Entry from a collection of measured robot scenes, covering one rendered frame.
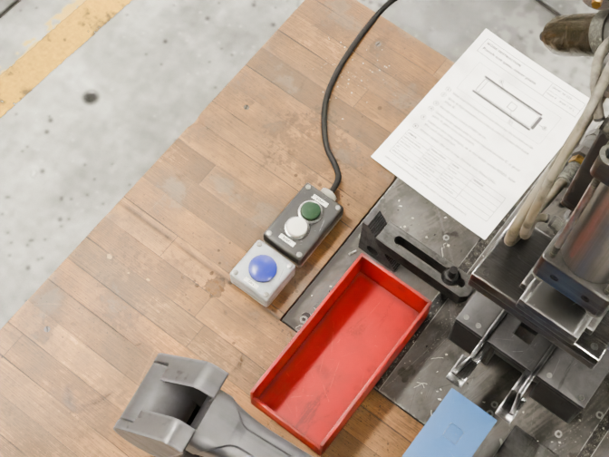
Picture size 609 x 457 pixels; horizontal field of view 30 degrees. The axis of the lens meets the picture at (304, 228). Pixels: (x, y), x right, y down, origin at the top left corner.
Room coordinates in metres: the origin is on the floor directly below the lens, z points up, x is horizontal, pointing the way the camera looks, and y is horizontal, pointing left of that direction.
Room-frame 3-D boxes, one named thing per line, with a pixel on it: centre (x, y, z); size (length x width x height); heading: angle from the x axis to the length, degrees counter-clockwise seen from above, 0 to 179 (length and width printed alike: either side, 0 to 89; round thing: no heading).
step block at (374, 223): (0.63, -0.11, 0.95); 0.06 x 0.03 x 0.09; 56
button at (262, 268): (0.59, 0.05, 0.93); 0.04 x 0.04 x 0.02
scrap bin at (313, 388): (0.47, -0.06, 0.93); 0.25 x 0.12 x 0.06; 146
